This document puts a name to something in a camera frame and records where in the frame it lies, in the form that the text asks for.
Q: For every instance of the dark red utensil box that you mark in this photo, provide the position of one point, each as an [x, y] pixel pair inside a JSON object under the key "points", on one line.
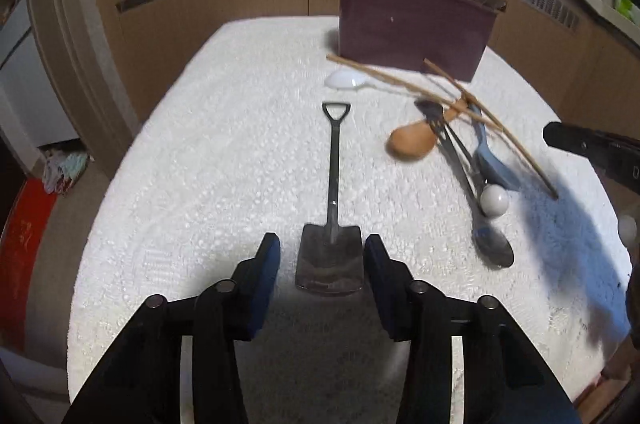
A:
{"points": [[410, 23]]}

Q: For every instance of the white appliance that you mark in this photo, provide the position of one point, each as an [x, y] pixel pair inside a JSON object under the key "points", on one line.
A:
{"points": [[30, 93]]}

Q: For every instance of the black slotted metal spoon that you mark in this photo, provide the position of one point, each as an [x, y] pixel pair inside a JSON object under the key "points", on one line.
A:
{"points": [[429, 111]]}

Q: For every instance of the small white round spoon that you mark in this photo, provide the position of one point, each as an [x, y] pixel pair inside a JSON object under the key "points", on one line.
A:
{"points": [[495, 201]]}

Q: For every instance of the small grey vent grille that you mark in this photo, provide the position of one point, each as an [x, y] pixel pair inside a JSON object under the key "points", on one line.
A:
{"points": [[552, 3]]}

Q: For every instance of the brown wooden spoon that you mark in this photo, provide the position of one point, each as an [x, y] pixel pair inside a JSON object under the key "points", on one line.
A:
{"points": [[412, 141]]}

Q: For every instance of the white plastic spoon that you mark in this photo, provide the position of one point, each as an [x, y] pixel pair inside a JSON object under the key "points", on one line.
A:
{"points": [[345, 79]]}

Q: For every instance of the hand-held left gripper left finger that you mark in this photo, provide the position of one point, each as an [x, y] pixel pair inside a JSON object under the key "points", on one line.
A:
{"points": [[265, 284]]}

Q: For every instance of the patterned cloth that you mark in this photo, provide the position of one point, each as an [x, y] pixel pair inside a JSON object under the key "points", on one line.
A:
{"points": [[65, 171]]}

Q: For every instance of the green bag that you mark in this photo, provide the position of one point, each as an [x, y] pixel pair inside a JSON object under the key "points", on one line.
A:
{"points": [[625, 1]]}

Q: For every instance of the red container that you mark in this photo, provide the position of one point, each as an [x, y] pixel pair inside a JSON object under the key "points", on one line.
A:
{"points": [[25, 264]]}

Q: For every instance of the blue-grey spoon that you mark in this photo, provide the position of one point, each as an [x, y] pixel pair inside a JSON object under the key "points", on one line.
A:
{"points": [[495, 168]]}

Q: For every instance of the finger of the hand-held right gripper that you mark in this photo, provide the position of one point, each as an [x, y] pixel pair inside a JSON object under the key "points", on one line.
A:
{"points": [[595, 148]]}

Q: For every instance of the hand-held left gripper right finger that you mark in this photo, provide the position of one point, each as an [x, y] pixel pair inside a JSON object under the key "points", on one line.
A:
{"points": [[380, 289]]}

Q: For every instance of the wooden chopstick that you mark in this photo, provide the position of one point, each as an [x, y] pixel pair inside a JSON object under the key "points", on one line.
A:
{"points": [[380, 76], [520, 153]]}

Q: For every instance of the black shovel-shaped metal spoon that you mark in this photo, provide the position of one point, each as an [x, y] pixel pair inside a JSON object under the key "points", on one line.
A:
{"points": [[330, 264]]}

